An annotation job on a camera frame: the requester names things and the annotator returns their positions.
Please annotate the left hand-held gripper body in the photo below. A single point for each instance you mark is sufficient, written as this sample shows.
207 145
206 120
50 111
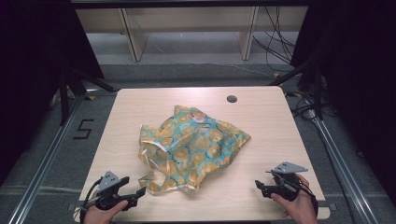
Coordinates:
108 183

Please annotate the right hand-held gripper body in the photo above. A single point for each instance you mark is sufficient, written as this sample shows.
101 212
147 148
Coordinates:
288 183

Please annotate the person's right hand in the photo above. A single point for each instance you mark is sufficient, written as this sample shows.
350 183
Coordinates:
299 205

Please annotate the person's left hand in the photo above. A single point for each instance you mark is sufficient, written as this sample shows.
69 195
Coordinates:
101 214

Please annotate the yellow tape piece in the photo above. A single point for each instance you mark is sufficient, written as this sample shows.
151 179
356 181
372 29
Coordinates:
91 97
276 75

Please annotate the black metal stand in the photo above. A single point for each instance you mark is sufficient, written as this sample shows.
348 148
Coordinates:
67 93
316 90

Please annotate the black curtain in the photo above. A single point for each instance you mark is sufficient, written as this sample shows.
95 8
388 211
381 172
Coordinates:
37 62
358 77

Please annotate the aluminium floor rail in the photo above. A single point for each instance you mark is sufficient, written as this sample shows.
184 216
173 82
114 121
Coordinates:
43 168
339 161

